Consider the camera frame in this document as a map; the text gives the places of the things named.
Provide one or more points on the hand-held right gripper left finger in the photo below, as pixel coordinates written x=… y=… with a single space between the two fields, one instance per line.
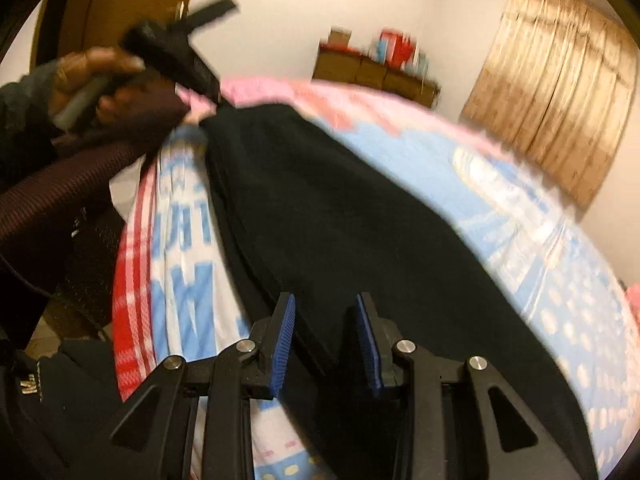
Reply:
x=281 y=345

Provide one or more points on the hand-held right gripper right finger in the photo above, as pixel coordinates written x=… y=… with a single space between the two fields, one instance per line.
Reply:
x=367 y=347

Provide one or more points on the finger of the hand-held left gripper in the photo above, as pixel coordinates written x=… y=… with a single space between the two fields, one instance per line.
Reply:
x=210 y=85

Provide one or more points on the black pants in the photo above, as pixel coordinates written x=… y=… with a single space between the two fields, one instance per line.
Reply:
x=325 y=210

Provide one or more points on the person's left forearm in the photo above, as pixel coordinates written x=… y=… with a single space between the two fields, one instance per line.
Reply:
x=25 y=110

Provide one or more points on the person's left hand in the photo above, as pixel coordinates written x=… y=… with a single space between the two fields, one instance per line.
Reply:
x=82 y=72

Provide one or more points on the brown wooden door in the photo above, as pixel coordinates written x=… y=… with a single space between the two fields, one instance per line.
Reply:
x=100 y=5

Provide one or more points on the cardboard box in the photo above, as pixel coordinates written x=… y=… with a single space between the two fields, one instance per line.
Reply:
x=339 y=37

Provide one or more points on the maroon ribbed cloth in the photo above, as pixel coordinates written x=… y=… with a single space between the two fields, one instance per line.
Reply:
x=90 y=175

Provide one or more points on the brown wooden cabinet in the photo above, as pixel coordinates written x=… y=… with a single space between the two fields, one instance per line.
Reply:
x=370 y=75

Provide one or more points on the red bag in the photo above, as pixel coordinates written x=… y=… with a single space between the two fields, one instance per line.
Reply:
x=396 y=47

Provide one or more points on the blue pink printed blanket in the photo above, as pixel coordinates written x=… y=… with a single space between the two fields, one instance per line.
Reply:
x=450 y=170

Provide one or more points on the person's black clothing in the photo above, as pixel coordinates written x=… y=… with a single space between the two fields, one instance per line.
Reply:
x=45 y=410

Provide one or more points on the pink fluffy pillow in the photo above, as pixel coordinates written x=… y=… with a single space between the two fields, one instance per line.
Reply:
x=634 y=302

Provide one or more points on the beige patterned curtain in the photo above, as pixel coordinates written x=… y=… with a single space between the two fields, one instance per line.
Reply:
x=555 y=90

